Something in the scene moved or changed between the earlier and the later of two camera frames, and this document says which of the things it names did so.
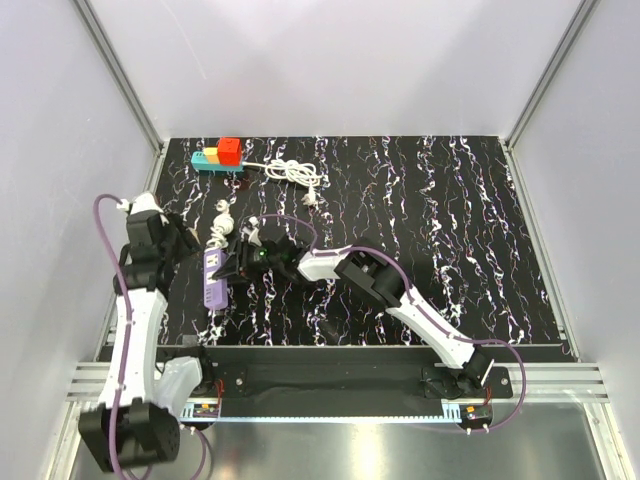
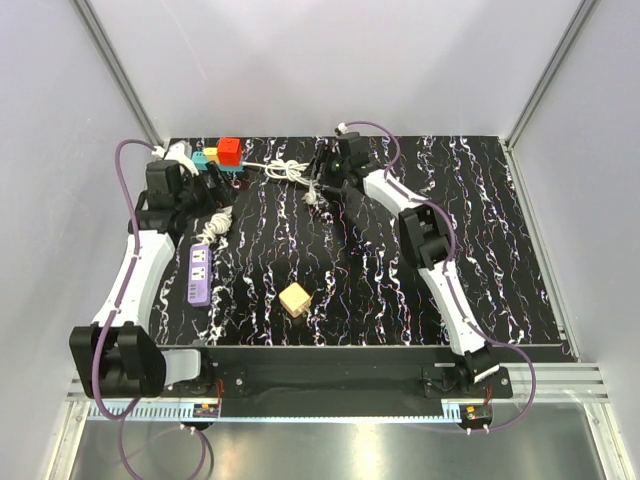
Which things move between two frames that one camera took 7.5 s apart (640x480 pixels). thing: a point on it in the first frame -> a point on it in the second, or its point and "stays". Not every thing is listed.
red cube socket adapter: (230, 151) stays
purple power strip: (215, 292) -> (200, 275)
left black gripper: (176, 226) -> (212, 194)
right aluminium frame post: (585, 11) stays
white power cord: (295, 172) stays
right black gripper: (232, 265) -> (323, 155)
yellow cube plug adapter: (212, 155) stays
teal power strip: (199, 163) stays
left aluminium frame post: (119, 70) stays
